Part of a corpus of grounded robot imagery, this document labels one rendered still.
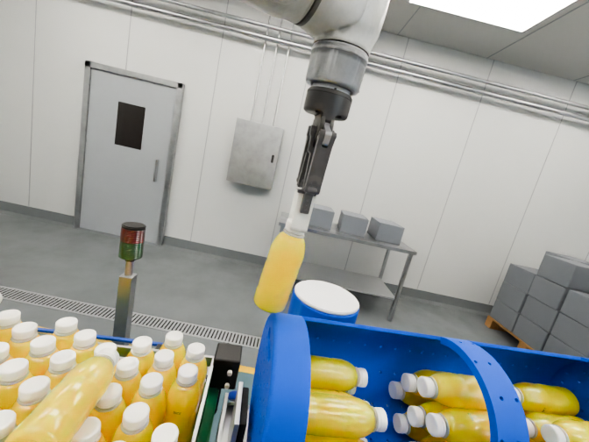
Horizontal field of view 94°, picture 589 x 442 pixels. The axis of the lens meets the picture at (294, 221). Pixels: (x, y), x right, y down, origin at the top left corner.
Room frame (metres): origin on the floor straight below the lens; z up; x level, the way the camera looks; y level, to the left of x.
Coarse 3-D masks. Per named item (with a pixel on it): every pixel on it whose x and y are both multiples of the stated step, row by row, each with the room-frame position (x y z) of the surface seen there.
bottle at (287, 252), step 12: (276, 240) 0.48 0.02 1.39; (288, 240) 0.47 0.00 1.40; (300, 240) 0.48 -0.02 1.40; (276, 252) 0.47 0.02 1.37; (288, 252) 0.47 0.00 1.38; (300, 252) 0.48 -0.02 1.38; (276, 264) 0.47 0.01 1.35; (288, 264) 0.47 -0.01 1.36; (300, 264) 0.49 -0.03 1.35; (264, 276) 0.48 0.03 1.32; (276, 276) 0.47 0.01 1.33; (288, 276) 0.47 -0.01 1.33; (264, 288) 0.48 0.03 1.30; (276, 288) 0.47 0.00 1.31; (288, 288) 0.48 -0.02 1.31; (264, 300) 0.47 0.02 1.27; (276, 300) 0.47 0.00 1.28; (276, 312) 0.48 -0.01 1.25
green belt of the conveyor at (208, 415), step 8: (208, 392) 0.62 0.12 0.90; (216, 392) 0.65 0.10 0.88; (208, 400) 0.60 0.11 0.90; (216, 400) 0.62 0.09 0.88; (208, 408) 0.58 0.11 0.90; (208, 416) 0.56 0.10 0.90; (200, 424) 0.53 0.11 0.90; (208, 424) 0.54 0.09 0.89; (200, 432) 0.51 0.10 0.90; (208, 432) 0.53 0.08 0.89; (200, 440) 0.50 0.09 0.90; (208, 440) 0.52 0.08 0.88
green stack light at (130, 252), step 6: (120, 246) 0.74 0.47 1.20; (126, 246) 0.74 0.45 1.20; (132, 246) 0.74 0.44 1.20; (138, 246) 0.75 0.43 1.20; (120, 252) 0.74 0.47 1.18; (126, 252) 0.74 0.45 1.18; (132, 252) 0.74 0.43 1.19; (138, 252) 0.76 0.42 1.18; (120, 258) 0.74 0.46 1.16; (126, 258) 0.74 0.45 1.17; (132, 258) 0.74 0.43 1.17; (138, 258) 0.76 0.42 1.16
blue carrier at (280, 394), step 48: (288, 336) 0.45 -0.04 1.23; (336, 336) 0.62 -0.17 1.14; (384, 336) 0.63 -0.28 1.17; (432, 336) 0.59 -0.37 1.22; (288, 384) 0.38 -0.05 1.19; (384, 384) 0.64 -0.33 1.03; (480, 384) 0.47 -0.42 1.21; (576, 384) 0.68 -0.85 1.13; (288, 432) 0.35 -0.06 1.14; (384, 432) 0.56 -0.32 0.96; (528, 432) 0.43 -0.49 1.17
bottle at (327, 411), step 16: (320, 400) 0.44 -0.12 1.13; (336, 400) 0.44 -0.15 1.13; (352, 400) 0.45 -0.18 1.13; (320, 416) 0.41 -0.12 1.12; (336, 416) 0.42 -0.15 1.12; (352, 416) 0.43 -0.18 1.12; (368, 416) 0.43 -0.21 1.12; (320, 432) 0.41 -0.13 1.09; (336, 432) 0.41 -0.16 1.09; (352, 432) 0.42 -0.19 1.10; (368, 432) 0.42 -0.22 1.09
